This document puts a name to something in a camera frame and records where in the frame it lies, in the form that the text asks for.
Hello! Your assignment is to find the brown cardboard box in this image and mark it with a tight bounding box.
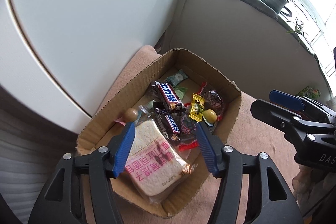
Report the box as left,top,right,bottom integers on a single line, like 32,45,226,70
76,48,242,218

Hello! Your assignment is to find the sliced bread packet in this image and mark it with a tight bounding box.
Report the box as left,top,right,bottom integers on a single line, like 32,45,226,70
123,119,198,205

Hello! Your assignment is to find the olive candy light-blue wrapper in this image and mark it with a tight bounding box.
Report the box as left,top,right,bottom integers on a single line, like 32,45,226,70
202,109,218,126

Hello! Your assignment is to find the white ribbed panel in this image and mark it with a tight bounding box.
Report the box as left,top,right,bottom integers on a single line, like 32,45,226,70
0,111,87,224

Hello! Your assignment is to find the brown ball candy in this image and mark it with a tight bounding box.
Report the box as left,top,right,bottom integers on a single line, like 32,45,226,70
114,108,139,126

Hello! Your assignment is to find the green cube candy clear wrapper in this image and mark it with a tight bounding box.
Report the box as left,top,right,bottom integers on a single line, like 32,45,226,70
138,101,155,114

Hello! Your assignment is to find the pink table cloth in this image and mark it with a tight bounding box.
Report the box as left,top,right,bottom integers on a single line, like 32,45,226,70
87,45,300,224

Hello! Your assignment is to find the chocolate bar chinese lettering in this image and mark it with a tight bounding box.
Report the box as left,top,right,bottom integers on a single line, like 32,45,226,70
147,81,185,113

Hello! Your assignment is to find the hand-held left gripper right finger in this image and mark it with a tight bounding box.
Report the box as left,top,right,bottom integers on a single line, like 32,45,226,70
196,123,300,224

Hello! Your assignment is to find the green round candy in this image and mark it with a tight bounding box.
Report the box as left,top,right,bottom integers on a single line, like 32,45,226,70
166,70,189,86

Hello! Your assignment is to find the chocolate bar latin lettering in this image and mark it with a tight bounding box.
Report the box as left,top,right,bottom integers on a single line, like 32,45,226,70
154,107,182,141

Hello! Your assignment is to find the green candy packet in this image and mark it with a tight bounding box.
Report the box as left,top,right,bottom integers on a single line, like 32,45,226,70
175,86,188,101

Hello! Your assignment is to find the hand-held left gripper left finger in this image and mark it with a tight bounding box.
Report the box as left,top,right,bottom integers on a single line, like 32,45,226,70
28,122,137,224

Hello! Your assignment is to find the yellow candy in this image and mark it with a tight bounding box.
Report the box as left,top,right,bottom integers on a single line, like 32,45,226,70
189,93,206,122

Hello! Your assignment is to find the white cabinet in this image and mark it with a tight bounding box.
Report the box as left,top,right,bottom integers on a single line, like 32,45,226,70
0,0,174,119

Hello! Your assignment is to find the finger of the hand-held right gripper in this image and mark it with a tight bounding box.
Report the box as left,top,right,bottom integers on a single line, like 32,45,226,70
250,99,302,135
269,90,307,112

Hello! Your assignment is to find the person's right hand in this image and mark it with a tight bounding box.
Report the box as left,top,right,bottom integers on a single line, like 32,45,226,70
292,166,319,205

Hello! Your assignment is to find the green tissue box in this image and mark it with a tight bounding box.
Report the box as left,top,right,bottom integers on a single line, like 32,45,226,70
297,86,322,98

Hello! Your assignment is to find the small hanging plantlet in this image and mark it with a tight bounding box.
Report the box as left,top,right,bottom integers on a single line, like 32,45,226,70
286,17,309,43

